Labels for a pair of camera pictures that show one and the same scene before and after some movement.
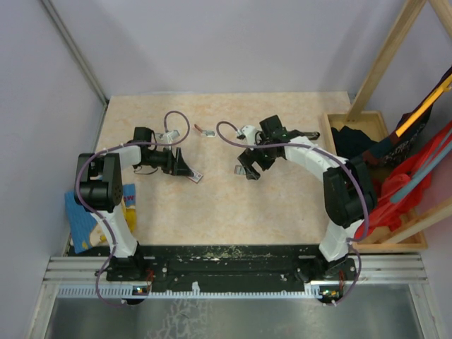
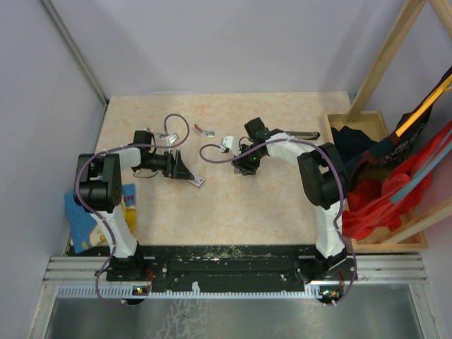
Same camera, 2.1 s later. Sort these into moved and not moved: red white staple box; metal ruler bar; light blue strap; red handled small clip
Moved: red white staple box
Not moved: red handled small clip; light blue strap; metal ruler bar
